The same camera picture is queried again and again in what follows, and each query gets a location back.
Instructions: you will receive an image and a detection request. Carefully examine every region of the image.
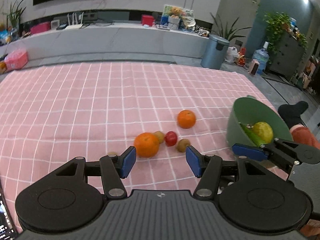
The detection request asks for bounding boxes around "green cucumber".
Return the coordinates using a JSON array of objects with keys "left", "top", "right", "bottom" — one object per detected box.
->
[{"left": 240, "top": 124, "right": 266, "bottom": 147}]

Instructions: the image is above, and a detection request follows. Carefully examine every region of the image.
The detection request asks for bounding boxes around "large green-yellow pomelo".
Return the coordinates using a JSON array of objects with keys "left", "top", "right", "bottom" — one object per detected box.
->
[{"left": 252, "top": 121, "right": 274, "bottom": 144}]

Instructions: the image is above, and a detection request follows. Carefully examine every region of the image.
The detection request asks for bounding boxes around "orange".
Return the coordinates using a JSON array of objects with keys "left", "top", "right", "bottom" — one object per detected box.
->
[
  {"left": 177, "top": 109, "right": 196, "bottom": 129},
  {"left": 134, "top": 132, "right": 159, "bottom": 158}
]

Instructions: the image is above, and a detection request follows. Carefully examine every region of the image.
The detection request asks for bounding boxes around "red tomato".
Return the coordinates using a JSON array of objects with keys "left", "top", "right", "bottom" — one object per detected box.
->
[{"left": 164, "top": 131, "right": 178, "bottom": 147}]

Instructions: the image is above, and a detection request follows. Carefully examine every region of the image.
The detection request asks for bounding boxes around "green colander bowl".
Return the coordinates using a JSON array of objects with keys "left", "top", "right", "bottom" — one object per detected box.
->
[{"left": 226, "top": 95, "right": 293, "bottom": 147}]

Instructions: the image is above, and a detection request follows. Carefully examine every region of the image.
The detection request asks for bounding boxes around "black sock foot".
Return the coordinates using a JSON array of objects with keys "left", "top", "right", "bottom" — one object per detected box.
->
[{"left": 278, "top": 101, "right": 309, "bottom": 129}]

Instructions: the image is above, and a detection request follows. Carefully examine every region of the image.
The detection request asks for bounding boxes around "pink checkered cloth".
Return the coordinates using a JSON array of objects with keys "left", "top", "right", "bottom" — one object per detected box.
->
[{"left": 1, "top": 62, "right": 269, "bottom": 218}]

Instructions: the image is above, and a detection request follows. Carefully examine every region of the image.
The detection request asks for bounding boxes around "small pink heater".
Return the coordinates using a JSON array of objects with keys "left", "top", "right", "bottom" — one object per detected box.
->
[{"left": 248, "top": 59, "right": 260, "bottom": 75}]

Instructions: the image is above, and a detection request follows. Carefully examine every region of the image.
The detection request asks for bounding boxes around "grey drawer cabinet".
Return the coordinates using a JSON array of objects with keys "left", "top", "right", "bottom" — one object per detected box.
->
[{"left": 268, "top": 34, "right": 304, "bottom": 80}]

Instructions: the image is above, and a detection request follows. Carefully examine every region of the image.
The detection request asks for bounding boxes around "blue water jug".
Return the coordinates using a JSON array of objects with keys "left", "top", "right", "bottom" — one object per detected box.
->
[{"left": 252, "top": 42, "right": 269, "bottom": 75}]

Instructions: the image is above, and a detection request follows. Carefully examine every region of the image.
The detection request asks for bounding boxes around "white plastic bag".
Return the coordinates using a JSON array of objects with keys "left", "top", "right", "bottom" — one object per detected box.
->
[{"left": 225, "top": 47, "right": 239, "bottom": 64}]

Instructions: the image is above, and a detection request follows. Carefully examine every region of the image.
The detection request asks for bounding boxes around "blue-grey trash bin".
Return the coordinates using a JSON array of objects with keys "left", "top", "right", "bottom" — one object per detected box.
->
[{"left": 201, "top": 35, "right": 229, "bottom": 70}]

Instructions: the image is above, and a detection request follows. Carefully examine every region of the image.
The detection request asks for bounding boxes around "potted plant behind bin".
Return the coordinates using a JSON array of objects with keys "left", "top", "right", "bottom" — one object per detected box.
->
[{"left": 209, "top": 12, "right": 251, "bottom": 41}]

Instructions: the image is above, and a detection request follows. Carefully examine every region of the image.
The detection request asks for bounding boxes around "smartphone on cloth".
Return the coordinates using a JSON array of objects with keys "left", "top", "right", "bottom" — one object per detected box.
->
[{"left": 0, "top": 187, "right": 18, "bottom": 240}]

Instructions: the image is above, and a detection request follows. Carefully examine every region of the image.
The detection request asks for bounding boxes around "pink storage box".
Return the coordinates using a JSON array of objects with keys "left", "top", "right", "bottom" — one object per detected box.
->
[{"left": 4, "top": 49, "right": 28, "bottom": 71}]

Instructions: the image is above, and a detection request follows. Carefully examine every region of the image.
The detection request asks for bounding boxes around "red box on shelf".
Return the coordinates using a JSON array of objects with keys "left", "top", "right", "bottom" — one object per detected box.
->
[{"left": 141, "top": 15, "right": 155, "bottom": 27}]

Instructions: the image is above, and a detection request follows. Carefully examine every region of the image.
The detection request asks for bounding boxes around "white wifi router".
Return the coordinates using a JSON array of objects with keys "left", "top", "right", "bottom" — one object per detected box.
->
[{"left": 66, "top": 12, "right": 84, "bottom": 29}]

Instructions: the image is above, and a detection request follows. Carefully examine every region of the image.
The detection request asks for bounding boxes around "pink box on shelf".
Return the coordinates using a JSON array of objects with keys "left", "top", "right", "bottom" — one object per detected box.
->
[{"left": 30, "top": 22, "right": 51, "bottom": 35}]

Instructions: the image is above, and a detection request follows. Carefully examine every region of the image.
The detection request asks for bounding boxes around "teddy bear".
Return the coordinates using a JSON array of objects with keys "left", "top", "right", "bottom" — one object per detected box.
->
[{"left": 167, "top": 6, "right": 183, "bottom": 18}]

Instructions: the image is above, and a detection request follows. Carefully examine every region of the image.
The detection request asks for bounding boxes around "potted plant left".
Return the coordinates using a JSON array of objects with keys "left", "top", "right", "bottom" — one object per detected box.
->
[{"left": 2, "top": 0, "right": 26, "bottom": 41}]

